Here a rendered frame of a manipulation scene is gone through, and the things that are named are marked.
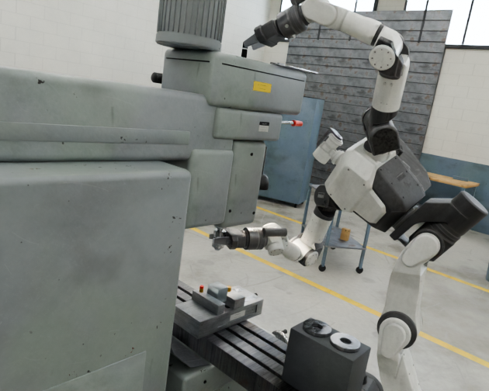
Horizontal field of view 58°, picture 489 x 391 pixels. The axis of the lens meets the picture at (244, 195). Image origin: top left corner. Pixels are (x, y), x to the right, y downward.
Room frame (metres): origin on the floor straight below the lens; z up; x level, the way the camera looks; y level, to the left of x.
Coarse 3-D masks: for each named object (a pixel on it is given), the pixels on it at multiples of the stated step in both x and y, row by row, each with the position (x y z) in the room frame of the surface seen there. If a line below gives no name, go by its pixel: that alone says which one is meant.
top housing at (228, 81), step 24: (168, 72) 1.47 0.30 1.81; (192, 72) 1.39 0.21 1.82; (216, 72) 1.34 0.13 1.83; (240, 72) 1.41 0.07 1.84; (264, 72) 1.49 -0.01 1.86; (288, 72) 1.59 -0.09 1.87; (216, 96) 1.34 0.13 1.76; (240, 96) 1.42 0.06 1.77; (264, 96) 1.51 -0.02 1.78; (288, 96) 1.60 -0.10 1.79
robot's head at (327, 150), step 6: (330, 138) 1.71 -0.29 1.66; (324, 144) 1.73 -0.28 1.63; (330, 144) 1.72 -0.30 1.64; (336, 144) 1.71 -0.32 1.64; (318, 150) 1.73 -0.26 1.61; (324, 150) 1.72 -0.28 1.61; (330, 150) 1.72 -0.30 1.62; (336, 150) 1.74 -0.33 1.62; (318, 156) 1.73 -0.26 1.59; (324, 156) 1.72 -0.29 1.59; (330, 156) 1.73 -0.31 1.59; (336, 156) 1.69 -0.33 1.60; (324, 162) 1.73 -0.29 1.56
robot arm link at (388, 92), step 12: (384, 48) 1.37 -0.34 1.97; (408, 48) 1.46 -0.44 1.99; (372, 60) 1.40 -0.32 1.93; (384, 60) 1.39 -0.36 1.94; (396, 60) 1.38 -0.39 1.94; (408, 60) 1.44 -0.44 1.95; (384, 72) 1.41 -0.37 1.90; (396, 72) 1.39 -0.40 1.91; (384, 84) 1.44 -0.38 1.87; (396, 84) 1.43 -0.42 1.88; (384, 96) 1.46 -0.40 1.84; (396, 96) 1.45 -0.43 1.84; (384, 108) 1.47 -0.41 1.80; (396, 108) 1.48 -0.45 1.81
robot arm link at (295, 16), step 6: (294, 0) 1.49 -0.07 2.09; (300, 0) 1.49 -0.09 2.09; (324, 0) 1.49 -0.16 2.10; (294, 6) 1.49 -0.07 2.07; (300, 6) 1.49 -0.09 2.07; (288, 12) 1.49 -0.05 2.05; (294, 12) 1.48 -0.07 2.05; (300, 12) 1.48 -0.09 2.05; (294, 18) 1.48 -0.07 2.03; (300, 18) 1.48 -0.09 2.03; (306, 18) 1.47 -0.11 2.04; (294, 24) 1.48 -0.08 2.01; (300, 24) 1.48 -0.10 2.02; (306, 24) 1.50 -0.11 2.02; (300, 30) 1.50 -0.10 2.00
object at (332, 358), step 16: (304, 320) 1.32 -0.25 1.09; (320, 320) 1.31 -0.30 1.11; (304, 336) 1.23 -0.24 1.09; (320, 336) 1.23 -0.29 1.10; (336, 336) 1.23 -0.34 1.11; (352, 336) 1.24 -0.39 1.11; (288, 352) 1.26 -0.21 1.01; (304, 352) 1.22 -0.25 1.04; (320, 352) 1.19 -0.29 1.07; (336, 352) 1.16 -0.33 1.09; (352, 352) 1.17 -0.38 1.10; (368, 352) 1.20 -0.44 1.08; (288, 368) 1.25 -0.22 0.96; (304, 368) 1.22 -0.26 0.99; (320, 368) 1.18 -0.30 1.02; (336, 368) 1.15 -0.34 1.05; (352, 368) 1.13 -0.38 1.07; (304, 384) 1.21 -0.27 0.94; (320, 384) 1.18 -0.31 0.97; (336, 384) 1.15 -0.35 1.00; (352, 384) 1.15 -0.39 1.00
